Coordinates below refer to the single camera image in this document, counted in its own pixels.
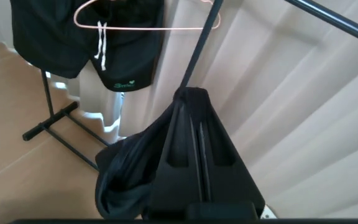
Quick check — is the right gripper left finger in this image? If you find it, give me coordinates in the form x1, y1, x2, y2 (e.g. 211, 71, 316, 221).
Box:
149, 104, 203, 219

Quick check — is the black clothes rack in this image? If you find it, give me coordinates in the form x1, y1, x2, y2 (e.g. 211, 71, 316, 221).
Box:
22, 0, 358, 172

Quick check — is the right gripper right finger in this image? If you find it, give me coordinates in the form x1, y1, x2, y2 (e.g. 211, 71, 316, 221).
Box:
196, 98, 266, 219

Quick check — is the black garment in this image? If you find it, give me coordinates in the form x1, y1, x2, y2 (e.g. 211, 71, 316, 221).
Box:
94, 86, 211, 220
10, 0, 166, 93

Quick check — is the pink clothes hanger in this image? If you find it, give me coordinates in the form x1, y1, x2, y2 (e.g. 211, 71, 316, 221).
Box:
73, 0, 222, 31

